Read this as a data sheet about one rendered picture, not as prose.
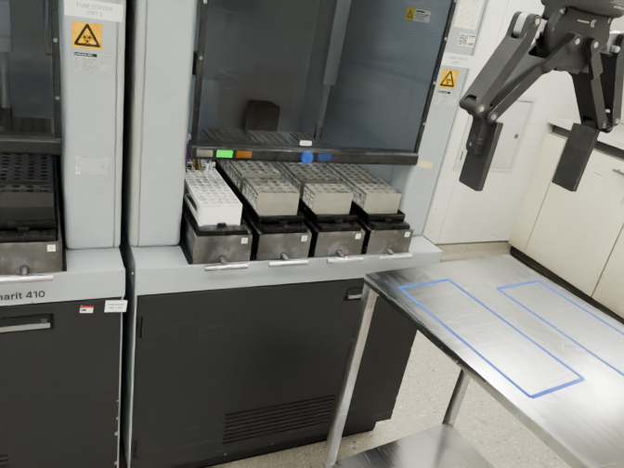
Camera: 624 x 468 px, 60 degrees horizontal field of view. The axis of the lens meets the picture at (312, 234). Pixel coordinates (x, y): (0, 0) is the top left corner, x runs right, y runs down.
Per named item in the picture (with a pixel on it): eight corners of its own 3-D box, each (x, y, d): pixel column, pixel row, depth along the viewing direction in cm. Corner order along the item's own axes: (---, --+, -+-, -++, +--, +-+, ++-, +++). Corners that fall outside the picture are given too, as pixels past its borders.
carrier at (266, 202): (293, 212, 138) (297, 189, 136) (297, 214, 136) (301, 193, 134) (251, 213, 133) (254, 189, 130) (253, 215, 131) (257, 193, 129)
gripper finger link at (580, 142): (573, 122, 59) (578, 123, 59) (551, 182, 62) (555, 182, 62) (595, 130, 56) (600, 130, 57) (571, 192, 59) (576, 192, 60)
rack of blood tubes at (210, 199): (173, 183, 147) (174, 162, 144) (209, 183, 151) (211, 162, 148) (198, 230, 123) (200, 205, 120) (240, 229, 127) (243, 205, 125)
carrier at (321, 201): (345, 211, 145) (350, 190, 142) (349, 214, 143) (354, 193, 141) (306, 211, 140) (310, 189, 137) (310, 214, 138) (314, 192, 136)
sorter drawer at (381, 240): (275, 166, 197) (278, 143, 193) (308, 167, 203) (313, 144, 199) (373, 263, 138) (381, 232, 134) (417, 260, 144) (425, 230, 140)
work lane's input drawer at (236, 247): (145, 163, 177) (146, 136, 173) (187, 164, 183) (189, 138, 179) (196, 275, 118) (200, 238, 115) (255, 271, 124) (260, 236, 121)
